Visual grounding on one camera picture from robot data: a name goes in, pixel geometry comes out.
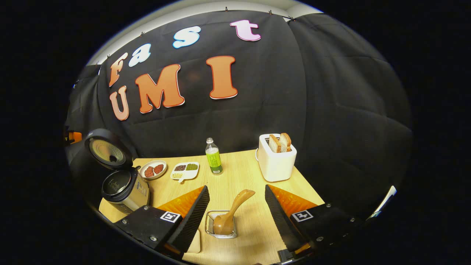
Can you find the round plate with red meat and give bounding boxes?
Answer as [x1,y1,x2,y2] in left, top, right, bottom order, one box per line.
[140,160,167,180]

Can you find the green label plastic bottle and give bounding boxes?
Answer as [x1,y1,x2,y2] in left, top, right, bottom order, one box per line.
[205,138,223,175]

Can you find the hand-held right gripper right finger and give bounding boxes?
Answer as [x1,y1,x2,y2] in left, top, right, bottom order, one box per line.
[265,184,365,257]

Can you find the brown wooden spoon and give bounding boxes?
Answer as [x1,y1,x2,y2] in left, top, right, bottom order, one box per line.
[213,189,256,235]

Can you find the black backdrop cloth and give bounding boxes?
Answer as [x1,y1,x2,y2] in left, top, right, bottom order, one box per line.
[65,10,412,221]

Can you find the white divided dish with beans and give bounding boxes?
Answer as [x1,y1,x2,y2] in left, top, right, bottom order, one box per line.
[170,162,200,183]

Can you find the clear plastic rice container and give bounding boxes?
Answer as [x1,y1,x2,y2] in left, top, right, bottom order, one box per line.
[186,229,201,254]

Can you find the white toaster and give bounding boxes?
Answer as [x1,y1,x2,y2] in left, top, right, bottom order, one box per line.
[256,134,297,182]

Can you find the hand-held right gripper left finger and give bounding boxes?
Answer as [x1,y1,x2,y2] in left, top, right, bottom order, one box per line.
[112,185,210,258]

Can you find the metal wire chopstick holder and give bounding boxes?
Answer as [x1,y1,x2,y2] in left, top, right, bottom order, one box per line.
[205,210,238,239]

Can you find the black and silver rice cooker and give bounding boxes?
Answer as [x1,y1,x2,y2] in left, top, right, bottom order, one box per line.
[84,128,151,215]

